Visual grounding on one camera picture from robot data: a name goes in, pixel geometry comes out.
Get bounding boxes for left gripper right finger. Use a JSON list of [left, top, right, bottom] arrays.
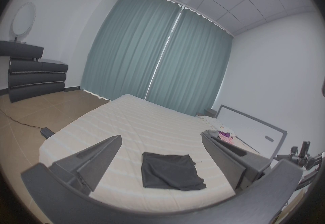
[[202, 134, 271, 190]]

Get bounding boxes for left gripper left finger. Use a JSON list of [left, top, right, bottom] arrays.
[[51, 135, 122, 190]]

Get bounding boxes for black T-shirt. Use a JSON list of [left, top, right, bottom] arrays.
[[141, 152, 207, 191]]

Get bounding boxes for bed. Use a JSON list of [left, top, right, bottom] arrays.
[[39, 94, 288, 211]]

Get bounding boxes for white printed pillow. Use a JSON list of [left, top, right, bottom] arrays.
[[199, 116, 236, 137]]

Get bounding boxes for grey bedside table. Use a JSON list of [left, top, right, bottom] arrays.
[[196, 108, 218, 118]]

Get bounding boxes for black power adapter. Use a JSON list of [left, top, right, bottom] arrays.
[[40, 127, 55, 140]]

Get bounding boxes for black chest of drawers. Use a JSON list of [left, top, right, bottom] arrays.
[[0, 40, 69, 103]]

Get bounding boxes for black cable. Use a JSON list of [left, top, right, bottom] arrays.
[[0, 109, 45, 130]]

